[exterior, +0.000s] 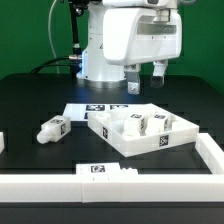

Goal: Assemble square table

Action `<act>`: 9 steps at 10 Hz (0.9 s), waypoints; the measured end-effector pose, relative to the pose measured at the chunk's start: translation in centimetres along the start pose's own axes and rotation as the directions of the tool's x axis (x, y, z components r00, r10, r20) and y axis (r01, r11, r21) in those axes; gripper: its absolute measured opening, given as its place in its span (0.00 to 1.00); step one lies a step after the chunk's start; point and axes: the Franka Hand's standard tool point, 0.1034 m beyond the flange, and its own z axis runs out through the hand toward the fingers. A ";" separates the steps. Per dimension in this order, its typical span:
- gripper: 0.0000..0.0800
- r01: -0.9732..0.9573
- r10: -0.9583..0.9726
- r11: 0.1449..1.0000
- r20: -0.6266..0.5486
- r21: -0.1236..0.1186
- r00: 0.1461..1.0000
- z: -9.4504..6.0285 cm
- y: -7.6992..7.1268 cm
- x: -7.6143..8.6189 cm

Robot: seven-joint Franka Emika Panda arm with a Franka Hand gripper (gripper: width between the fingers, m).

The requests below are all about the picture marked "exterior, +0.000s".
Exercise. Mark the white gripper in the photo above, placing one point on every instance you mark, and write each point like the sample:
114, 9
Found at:
141, 33

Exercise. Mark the white square tabletop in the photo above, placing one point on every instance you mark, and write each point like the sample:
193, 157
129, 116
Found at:
110, 128

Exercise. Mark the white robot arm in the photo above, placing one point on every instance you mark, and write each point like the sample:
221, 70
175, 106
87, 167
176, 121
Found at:
95, 71

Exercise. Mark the white marker base sheet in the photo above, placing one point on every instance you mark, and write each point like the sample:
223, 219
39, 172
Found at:
80, 112

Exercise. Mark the white right fence bar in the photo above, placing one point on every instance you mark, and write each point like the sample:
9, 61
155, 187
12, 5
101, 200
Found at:
211, 153

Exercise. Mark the white fence bar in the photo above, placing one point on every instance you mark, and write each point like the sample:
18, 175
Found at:
123, 188
211, 153

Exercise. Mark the white front fence bar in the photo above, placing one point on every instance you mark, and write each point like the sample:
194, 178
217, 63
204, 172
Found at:
123, 188

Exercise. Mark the white left fence piece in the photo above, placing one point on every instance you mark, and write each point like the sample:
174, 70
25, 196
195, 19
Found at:
1, 142

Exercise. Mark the black camera pole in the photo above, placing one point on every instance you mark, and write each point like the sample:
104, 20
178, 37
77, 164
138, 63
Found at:
77, 8

